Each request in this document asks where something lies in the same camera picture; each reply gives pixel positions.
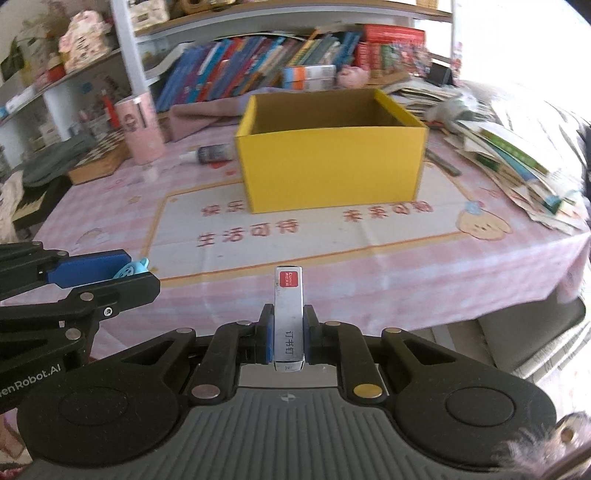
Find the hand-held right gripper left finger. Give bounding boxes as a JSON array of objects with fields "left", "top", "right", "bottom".
[{"left": 117, "top": 304, "right": 274, "bottom": 400}]

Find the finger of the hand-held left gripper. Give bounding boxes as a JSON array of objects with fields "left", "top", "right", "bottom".
[
  {"left": 0, "top": 242, "right": 131, "bottom": 301},
  {"left": 0, "top": 272, "right": 161, "bottom": 356}
]

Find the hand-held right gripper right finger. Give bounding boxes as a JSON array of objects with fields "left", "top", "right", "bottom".
[{"left": 303, "top": 305, "right": 457, "bottom": 400}]

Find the light blue round toy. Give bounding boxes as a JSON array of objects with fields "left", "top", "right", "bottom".
[{"left": 112, "top": 257, "right": 149, "bottom": 281}]

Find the silver staple box red label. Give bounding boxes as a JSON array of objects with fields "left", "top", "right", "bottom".
[{"left": 273, "top": 266, "right": 306, "bottom": 373}]

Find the yellow cardboard box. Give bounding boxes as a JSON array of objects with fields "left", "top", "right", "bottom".
[{"left": 235, "top": 88, "right": 429, "bottom": 214}]

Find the pink cylindrical container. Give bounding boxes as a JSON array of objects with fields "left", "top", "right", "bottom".
[{"left": 115, "top": 92, "right": 166, "bottom": 164}]

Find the wooden chessboard box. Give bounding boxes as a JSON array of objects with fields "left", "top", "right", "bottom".
[{"left": 68, "top": 127, "right": 131, "bottom": 185}]

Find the dark glue bottle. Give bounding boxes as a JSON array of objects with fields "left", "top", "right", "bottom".
[{"left": 180, "top": 144, "right": 237, "bottom": 165}]

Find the purple cloth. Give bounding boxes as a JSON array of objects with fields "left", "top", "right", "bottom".
[{"left": 168, "top": 95, "right": 252, "bottom": 141}]

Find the white shelf unit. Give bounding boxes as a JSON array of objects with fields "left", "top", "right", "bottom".
[{"left": 0, "top": 0, "right": 454, "bottom": 160}]

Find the grey chair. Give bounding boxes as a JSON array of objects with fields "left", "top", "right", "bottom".
[{"left": 478, "top": 295, "right": 588, "bottom": 371}]

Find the dark pen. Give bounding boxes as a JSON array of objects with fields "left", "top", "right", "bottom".
[{"left": 426, "top": 149, "right": 463, "bottom": 177}]

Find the floral fabric box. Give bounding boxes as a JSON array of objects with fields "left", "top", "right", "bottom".
[{"left": 58, "top": 11, "right": 112, "bottom": 73}]

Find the row of colourful books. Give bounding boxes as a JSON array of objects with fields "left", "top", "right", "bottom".
[{"left": 154, "top": 30, "right": 365, "bottom": 112}]

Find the fuzzy purple sleeve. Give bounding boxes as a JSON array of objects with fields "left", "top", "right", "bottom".
[{"left": 496, "top": 412, "right": 585, "bottom": 480}]

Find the cream tissue box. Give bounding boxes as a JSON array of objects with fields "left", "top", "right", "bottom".
[{"left": 129, "top": 0, "right": 170, "bottom": 31}]

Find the orange and white carton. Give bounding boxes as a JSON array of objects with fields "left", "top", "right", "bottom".
[{"left": 281, "top": 65, "right": 337, "bottom": 92}]

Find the pink pig plush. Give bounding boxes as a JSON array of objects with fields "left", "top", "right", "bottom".
[{"left": 336, "top": 65, "right": 369, "bottom": 89}]

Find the pile of booklets and papers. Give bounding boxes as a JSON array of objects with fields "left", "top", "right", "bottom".
[{"left": 401, "top": 78, "right": 590, "bottom": 232}]

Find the brown cardboard sheet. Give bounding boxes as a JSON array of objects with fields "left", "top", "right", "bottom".
[{"left": 367, "top": 69, "right": 413, "bottom": 86}]

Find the row of red printed boxes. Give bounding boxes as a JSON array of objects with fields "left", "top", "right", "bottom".
[{"left": 355, "top": 41, "right": 431, "bottom": 78}]

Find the black phone stand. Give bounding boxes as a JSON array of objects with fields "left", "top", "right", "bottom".
[{"left": 427, "top": 62, "right": 456, "bottom": 86}]

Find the long red box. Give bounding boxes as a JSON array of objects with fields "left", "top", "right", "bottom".
[{"left": 364, "top": 25, "right": 426, "bottom": 45}]

